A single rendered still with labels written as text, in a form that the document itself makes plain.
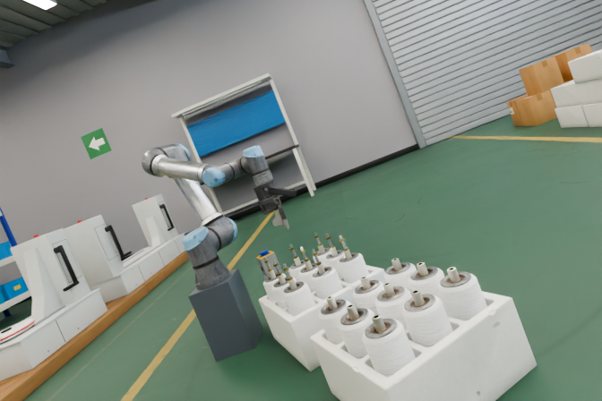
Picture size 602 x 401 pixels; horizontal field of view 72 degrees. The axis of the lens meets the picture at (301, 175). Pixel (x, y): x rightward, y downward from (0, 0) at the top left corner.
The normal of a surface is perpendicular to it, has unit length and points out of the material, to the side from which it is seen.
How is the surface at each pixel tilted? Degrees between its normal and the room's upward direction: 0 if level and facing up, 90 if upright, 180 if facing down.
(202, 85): 90
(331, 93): 90
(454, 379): 90
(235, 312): 90
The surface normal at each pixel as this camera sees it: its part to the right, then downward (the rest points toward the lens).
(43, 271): 0.92, -0.37
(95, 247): -0.07, 0.10
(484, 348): 0.37, -0.09
